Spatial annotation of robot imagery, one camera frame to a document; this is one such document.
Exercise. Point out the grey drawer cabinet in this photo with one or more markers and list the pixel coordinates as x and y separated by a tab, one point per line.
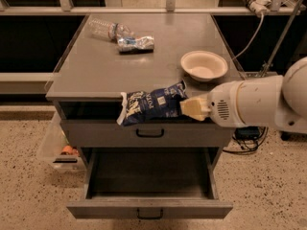
89	83

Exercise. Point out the clear plastic storage bin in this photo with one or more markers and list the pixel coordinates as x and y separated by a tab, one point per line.
51	146

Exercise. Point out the white power strip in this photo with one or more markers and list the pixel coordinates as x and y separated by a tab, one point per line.
259	7

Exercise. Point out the clear plastic water bottle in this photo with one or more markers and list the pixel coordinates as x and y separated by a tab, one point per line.
109	30

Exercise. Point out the blue chip bag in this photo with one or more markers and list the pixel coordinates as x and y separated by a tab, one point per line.
140	106

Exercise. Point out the orange object in bin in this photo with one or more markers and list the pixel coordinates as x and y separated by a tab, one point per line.
68	150

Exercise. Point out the open grey lower drawer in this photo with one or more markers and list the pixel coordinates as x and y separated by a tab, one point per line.
150	184

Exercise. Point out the white paper bowl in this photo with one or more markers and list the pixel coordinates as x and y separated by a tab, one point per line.
203	65

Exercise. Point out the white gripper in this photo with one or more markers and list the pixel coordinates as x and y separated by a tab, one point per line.
222	104

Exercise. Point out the crumpled silver snack wrapper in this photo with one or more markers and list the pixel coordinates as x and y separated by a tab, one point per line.
135	44

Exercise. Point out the metal railing frame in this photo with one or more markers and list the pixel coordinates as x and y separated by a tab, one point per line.
128	10

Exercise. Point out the closed grey upper drawer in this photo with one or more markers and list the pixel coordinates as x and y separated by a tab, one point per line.
99	134

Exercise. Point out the blue box on floor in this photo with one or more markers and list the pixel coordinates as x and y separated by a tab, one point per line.
247	133

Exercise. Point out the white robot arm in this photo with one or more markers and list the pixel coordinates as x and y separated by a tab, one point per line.
279	102

